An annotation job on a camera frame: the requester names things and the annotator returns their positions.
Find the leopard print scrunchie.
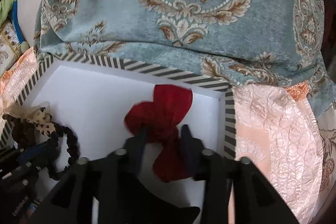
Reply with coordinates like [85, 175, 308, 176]
[2, 103, 56, 136]

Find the black bead bracelet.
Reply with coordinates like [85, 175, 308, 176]
[2, 114, 81, 181]

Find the cream embroidered pillow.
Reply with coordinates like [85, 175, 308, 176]
[0, 19, 22, 76]

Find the teal damask blanket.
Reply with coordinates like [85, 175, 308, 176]
[34, 0, 335, 117]

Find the red velvet bow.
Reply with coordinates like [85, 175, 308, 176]
[124, 85, 193, 183]

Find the green blue plush toy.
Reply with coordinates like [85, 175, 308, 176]
[1, 0, 30, 53]

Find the peach satin bedspread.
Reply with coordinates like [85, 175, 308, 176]
[1, 50, 323, 223]

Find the white striped-edge tray box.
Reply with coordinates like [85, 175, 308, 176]
[0, 52, 237, 224]

